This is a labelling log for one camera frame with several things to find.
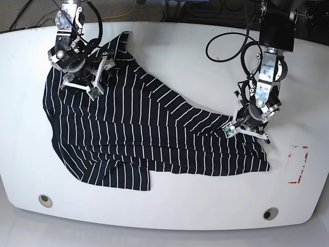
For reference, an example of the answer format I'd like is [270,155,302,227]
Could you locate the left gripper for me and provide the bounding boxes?
[222,91,270,145]

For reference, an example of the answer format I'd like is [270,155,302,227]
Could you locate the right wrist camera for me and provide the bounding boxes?
[87,86,104,101]

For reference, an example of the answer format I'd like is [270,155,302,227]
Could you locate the yellow floor cable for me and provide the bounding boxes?
[94,0,137,23]

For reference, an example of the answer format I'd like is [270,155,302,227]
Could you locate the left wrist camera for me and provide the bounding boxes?
[222,122,237,138]

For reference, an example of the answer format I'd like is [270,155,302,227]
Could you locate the right table cable grommet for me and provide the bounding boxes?
[263,207,279,221]

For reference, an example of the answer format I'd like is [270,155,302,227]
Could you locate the left table cable grommet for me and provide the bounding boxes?
[39,195,53,208]

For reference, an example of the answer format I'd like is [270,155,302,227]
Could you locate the red tape rectangle marking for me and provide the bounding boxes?
[285,146,308,184]

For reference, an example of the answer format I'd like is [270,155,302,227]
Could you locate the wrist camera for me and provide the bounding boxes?
[222,122,237,138]
[87,86,104,101]

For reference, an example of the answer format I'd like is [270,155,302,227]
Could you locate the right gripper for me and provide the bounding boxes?
[61,52,116,93]

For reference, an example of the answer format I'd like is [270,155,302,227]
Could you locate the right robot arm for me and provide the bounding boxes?
[48,1,115,101]

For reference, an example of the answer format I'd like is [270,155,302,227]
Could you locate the black white striped t-shirt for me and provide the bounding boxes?
[43,31,270,191]

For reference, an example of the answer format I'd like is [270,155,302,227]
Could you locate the table cable grommet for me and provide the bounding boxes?
[39,195,53,208]
[263,207,279,221]

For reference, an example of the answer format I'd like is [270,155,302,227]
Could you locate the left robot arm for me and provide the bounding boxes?
[205,1,300,144]

